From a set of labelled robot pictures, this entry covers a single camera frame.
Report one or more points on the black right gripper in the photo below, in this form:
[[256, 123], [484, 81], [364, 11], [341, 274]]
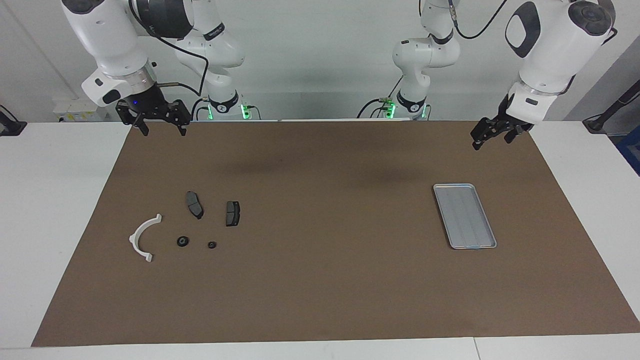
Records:
[[145, 102]]

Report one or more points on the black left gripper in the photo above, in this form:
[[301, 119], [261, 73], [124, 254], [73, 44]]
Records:
[[502, 124]]

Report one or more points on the large black bearing gear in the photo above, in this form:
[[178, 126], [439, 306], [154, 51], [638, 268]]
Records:
[[183, 241]]

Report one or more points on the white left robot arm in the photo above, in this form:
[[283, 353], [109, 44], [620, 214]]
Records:
[[550, 50]]

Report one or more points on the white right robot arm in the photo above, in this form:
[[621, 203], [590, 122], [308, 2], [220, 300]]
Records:
[[105, 45]]

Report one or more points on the silver metal tray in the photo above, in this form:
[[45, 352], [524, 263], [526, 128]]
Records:
[[465, 220]]

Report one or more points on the dark curved brake pad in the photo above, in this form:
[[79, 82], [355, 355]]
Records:
[[194, 205]]

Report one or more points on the white power strip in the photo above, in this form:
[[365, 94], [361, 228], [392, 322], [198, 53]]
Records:
[[75, 107]]

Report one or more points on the dark rectangular brake pad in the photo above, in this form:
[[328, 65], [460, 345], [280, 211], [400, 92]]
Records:
[[233, 214]]

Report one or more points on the blue box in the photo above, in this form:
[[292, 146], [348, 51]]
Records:
[[631, 150]]

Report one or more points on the black table clamp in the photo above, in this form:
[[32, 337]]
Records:
[[11, 127]]

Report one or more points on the brown table mat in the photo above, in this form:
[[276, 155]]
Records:
[[320, 280]]

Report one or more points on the white curved plastic bracket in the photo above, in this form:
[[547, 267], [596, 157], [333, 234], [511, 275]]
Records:
[[133, 240]]

